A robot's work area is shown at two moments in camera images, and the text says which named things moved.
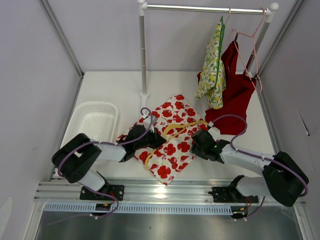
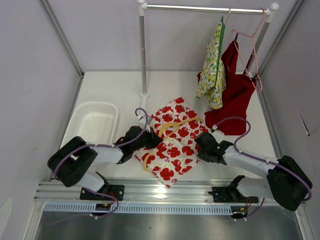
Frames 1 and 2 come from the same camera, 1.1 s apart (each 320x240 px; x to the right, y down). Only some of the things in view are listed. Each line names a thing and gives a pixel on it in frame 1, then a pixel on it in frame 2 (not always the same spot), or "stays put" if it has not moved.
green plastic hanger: x=222 y=26 stays put
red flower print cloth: x=176 y=120 stays put
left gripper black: x=157 y=140 stays put
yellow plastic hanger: x=203 y=122 → x=177 y=125
